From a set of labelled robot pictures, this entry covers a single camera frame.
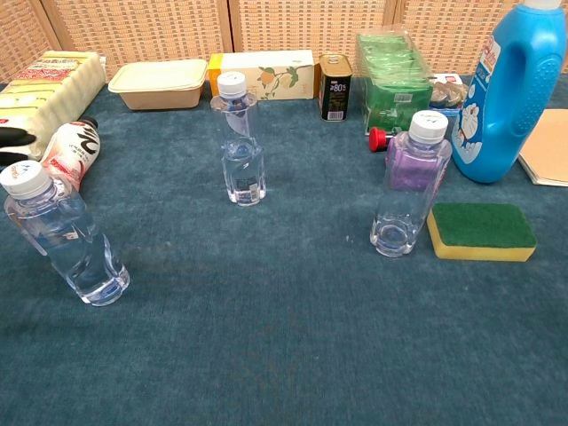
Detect blister pack of clips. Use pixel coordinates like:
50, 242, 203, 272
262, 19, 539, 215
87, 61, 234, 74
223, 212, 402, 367
426, 73, 469, 119

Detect brown spiral notebook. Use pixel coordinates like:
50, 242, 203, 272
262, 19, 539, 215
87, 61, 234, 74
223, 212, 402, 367
517, 108, 568, 187

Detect purple wrapped packet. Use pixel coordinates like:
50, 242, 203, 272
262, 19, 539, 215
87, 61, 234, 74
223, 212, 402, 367
384, 137, 446, 192

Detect beige lidded food container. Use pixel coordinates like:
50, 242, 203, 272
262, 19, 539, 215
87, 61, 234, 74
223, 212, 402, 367
107, 58, 209, 111

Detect woven rattan folding screen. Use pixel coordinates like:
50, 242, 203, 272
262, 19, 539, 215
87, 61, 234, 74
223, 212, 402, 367
0, 0, 568, 85

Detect clear plastic water bottle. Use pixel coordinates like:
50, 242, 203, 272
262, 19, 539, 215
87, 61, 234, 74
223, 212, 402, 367
209, 70, 267, 208
369, 109, 454, 258
0, 160, 131, 307

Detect pink white drink bottle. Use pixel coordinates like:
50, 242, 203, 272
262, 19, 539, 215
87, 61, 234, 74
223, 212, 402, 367
40, 115, 102, 193

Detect blue detergent bottle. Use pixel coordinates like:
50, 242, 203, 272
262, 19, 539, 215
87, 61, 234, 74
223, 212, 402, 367
448, 0, 568, 185

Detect yellow sponge multipack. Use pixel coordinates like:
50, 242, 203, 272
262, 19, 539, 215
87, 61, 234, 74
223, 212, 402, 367
0, 50, 107, 163

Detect gold black tin can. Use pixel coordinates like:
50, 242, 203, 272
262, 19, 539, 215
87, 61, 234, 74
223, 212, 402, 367
319, 53, 354, 122

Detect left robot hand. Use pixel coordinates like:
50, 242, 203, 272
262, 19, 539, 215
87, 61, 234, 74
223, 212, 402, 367
0, 126, 37, 166

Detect teal carpet table cover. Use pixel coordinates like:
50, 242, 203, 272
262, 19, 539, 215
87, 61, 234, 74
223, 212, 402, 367
0, 73, 568, 426

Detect green yellow sponge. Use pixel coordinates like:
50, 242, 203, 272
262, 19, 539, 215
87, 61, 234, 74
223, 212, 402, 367
426, 202, 538, 263

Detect white orange tea box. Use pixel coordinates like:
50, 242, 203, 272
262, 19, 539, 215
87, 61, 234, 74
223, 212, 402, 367
207, 49, 321, 102

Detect clear box green sachets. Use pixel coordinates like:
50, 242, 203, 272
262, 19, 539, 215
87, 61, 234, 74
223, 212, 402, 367
357, 30, 434, 137

